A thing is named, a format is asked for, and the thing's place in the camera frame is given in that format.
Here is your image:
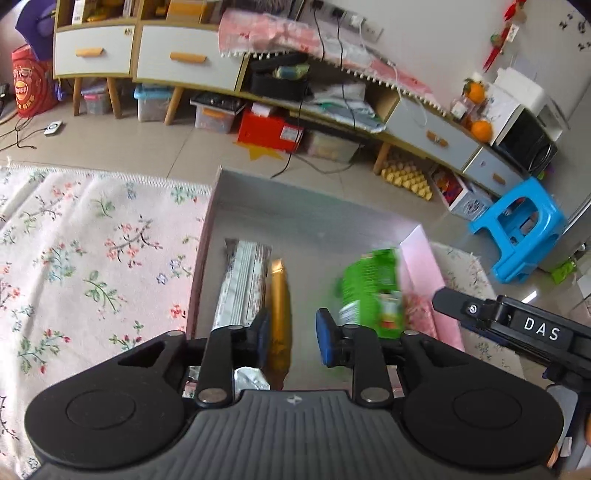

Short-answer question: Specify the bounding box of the yellow egg tray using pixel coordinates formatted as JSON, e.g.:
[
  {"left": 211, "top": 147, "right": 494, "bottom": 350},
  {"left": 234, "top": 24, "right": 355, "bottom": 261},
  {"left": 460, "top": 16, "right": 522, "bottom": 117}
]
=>
[{"left": 380, "top": 156, "right": 435, "bottom": 202}]

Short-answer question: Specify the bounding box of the white box of colourful toys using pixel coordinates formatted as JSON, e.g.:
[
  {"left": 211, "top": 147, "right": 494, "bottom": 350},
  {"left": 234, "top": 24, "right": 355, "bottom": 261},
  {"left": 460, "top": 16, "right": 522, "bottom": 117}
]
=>
[{"left": 431, "top": 166, "right": 494, "bottom": 221}]

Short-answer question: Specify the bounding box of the stack of papers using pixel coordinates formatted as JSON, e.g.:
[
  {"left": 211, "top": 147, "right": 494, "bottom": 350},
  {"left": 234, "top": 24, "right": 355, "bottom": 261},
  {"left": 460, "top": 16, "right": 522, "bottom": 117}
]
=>
[{"left": 313, "top": 83, "right": 387, "bottom": 133}]

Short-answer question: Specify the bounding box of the clear plastic storage bin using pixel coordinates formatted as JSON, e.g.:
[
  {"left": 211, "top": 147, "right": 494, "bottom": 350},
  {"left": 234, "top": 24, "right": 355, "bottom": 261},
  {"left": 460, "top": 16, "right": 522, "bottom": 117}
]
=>
[{"left": 81, "top": 80, "right": 122, "bottom": 116}]

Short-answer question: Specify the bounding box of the long wooden TV stand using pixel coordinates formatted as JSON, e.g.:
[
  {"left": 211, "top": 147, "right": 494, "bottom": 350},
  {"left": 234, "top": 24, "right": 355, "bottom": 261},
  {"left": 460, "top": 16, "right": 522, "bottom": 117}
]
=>
[{"left": 238, "top": 46, "right": 532, "bottom": 197}]

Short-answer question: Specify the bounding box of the black fabric bag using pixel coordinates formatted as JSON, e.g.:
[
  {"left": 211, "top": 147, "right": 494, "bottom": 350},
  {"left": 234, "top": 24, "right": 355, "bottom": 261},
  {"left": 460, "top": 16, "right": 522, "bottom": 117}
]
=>
[{"left": 249, "top": 53, "right": 315, "bottom": 101}]

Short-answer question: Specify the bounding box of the blue lidded storage bin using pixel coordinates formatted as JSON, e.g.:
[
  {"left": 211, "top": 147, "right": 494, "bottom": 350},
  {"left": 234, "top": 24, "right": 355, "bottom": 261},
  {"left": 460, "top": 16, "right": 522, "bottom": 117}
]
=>
[{"left": 134, "top": 83, "right": 179, "bottom": 123}]

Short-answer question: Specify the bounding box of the floral tablecloth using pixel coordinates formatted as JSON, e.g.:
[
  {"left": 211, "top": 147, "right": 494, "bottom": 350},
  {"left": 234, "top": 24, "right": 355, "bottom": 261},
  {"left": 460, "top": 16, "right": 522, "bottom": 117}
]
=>
[{"left": 0, "top": 165, "right": 525, "bottom": 480}]

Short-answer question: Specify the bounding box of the clear bin with orange latch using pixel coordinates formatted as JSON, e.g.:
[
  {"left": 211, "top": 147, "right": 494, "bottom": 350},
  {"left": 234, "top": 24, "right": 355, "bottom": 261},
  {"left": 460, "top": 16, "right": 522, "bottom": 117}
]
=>
[{"left": 189, "top": 92, "right": 246, "bottom": 134}]

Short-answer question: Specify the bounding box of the gold snack packet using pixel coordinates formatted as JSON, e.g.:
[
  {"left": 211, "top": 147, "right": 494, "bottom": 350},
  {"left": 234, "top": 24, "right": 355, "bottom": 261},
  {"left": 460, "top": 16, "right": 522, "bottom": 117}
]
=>
[{"left": 264, "top": 258, "right": 294, "bottom": 391}]

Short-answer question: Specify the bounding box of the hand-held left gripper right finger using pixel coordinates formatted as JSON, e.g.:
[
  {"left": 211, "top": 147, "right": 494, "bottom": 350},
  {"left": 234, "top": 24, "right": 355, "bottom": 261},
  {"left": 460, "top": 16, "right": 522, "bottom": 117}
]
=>
[{"left": 315, "top": 308, "right": 462, "bottom": 407}]

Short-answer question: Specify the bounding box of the yellow star floor sticker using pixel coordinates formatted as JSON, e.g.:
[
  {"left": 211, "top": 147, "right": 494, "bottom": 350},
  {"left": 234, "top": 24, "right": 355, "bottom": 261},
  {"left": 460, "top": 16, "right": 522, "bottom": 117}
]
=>
[{"left": 232, "top": 141, "right": 290, "bottom": 163}]

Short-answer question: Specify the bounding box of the green snack packet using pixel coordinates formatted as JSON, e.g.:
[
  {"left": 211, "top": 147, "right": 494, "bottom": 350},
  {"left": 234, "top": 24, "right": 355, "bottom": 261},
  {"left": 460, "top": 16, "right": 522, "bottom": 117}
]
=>
[{"left": 330, "top": 248, "right": 407, "bottom": 340}]

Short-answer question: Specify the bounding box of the red printed bag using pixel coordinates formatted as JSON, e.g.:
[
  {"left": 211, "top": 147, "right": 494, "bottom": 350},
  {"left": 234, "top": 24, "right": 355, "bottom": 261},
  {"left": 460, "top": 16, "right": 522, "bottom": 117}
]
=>
[{"left": 11, "top": 44, "right": 59, "bottom": 117}]

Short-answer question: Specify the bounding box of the white foam box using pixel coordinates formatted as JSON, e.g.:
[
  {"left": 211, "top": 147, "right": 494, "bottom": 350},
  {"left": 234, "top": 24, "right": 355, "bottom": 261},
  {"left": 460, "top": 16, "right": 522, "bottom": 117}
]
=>
[{"left": 493, "top": 67, "right": 549, "bottom": 110}]

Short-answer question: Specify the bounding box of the red cardboard box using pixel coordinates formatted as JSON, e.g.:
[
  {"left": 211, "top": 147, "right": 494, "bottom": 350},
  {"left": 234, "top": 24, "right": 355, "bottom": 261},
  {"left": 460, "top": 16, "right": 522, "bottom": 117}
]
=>
[{"left": 237, "top": 108, "right": 305, "bottom": 154}]

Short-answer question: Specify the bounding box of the blue plastic stool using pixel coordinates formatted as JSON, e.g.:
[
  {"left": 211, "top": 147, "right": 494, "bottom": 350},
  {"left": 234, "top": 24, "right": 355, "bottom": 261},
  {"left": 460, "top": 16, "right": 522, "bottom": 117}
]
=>
[{"left": 468, "top": 176, "right": 568, "bottom": 284}]

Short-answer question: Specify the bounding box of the white drawer orange handle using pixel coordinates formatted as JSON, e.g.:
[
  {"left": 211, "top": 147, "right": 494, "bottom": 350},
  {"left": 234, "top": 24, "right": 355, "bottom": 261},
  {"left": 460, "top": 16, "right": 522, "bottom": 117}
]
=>
[
  {"left": 54, "top": 25, "right": 136, "bottom": 78},
  {"left": 135, "top": 25, "right": 246, "bottom": 92}
]

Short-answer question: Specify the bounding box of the wooden cabinet with white drawers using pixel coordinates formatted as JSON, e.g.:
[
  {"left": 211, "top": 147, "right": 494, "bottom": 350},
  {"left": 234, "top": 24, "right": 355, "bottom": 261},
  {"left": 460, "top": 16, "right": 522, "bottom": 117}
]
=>
[{"left": 52, "top": 0, "right": 252, "bottom": 126}]

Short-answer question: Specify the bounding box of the grey drawer orange handle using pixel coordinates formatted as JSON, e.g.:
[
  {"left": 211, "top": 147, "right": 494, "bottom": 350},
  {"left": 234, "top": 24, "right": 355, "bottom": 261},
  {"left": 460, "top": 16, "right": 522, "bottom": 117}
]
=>
[
  {"left": 385, "top": 97, "right": 481, "bottom": 172},
  {"left": 463, "top": 148, "right": 526, "bottom": 195}
]

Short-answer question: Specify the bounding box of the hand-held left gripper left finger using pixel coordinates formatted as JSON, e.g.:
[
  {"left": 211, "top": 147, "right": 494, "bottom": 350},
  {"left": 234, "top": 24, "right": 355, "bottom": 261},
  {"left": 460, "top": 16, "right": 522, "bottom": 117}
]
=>
[{"left": 117, "top": 308, "right": 272, "bottom": 409}]

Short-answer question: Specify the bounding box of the black cable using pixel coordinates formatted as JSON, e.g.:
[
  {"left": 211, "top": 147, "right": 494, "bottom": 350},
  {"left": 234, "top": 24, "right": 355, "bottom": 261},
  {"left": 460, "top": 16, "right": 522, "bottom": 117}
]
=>
[{"left": 270, "top": 7, "right": 357, "bottom": 179}]

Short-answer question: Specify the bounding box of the red hanging decoration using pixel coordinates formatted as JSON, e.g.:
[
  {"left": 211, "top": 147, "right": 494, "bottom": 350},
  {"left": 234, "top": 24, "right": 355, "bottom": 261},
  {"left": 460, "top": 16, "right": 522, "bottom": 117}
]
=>
[{"left": 484, "top": 0, "right": 528, "bottom": 71}]

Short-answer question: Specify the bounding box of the black microwave oven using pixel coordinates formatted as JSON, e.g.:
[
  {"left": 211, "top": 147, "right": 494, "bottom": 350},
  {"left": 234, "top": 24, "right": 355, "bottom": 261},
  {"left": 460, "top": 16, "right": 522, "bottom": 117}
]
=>
[{"left": 489, "top": 104, "right": 571, "bottom": 178}]

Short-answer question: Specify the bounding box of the pink fringed cloth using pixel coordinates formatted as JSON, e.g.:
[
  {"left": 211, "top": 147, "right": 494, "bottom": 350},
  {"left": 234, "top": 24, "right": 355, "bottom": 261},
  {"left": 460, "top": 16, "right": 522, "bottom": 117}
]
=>
[{"left": 217, "top": 9, "right": 448, "bottom": 117}]

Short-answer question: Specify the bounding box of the purple bag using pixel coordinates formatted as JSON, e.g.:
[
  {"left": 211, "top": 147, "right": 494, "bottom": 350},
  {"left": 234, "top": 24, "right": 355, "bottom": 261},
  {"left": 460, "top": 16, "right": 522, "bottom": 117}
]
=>
[{"left": 14, "top": 0, "right": 57, "bottom": 62}]

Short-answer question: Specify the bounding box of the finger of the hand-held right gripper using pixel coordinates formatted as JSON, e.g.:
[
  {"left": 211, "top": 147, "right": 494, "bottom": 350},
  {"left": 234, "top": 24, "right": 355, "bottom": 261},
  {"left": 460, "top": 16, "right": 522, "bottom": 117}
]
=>
[{"left": 433, "top": 288, "right": 502, "bottom": 330}]

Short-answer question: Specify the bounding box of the pink cardboard box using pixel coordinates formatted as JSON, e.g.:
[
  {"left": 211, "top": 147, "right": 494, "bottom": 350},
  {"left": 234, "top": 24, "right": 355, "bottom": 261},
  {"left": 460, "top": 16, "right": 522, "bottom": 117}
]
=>
[{"left": 186, "top": 165, "right": 466, "bottom": 393}]

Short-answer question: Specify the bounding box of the silver snack packet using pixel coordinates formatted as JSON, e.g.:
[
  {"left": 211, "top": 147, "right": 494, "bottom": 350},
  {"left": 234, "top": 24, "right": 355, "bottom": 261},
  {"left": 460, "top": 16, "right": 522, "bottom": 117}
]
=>
[{"left": 212, "top": 237, "right": 273, "bottom": 393}]

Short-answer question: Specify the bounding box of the white wall socket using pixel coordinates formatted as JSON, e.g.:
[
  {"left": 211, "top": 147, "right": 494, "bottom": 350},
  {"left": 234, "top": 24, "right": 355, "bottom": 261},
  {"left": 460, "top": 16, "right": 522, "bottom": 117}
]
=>
[{"left": 308, "top": 0, "right": 385, "bottom": 41}]

